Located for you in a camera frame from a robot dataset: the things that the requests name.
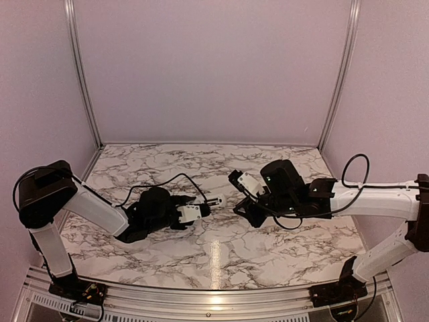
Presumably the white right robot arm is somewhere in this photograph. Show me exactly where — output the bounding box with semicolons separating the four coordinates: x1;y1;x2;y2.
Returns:
228;160;428;301

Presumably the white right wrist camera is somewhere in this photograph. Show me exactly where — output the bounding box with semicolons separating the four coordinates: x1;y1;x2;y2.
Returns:
228;170;265;197

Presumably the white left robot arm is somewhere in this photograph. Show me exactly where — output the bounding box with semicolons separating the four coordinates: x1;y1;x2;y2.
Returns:
13;160;194;299

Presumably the aluminium frame right post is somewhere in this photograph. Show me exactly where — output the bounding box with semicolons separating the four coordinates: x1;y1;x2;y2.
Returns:
317;0;361;154

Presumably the aluminium frame left post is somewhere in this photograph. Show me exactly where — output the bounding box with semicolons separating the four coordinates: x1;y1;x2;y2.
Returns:
64;0;103;150

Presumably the aluminium front rail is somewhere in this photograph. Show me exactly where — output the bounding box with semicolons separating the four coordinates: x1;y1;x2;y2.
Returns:
19;264;403;322

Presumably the aluminium frame post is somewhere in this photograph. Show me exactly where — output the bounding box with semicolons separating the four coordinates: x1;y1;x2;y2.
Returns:
64;0;103;150
317;0;361;154

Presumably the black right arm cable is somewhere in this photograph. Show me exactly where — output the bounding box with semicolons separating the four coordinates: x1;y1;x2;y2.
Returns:
241;153;429;322

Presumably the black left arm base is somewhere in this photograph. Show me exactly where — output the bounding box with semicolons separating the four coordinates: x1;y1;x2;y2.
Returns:
48;274;107;305

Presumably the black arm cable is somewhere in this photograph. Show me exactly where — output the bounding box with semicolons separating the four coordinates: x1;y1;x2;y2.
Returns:
12;166;208;322
241;153;429;322

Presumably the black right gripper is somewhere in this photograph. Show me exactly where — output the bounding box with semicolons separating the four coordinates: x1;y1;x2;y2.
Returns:
233;185;298;227

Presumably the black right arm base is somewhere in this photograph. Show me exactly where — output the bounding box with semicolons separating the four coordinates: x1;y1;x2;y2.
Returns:
309;276;368;307

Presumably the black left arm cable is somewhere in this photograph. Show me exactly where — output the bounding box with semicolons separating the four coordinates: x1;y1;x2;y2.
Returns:
12;166;208;322

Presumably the white remote control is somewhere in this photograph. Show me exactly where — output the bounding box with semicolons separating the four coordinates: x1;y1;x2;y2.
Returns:
191;194;227;208

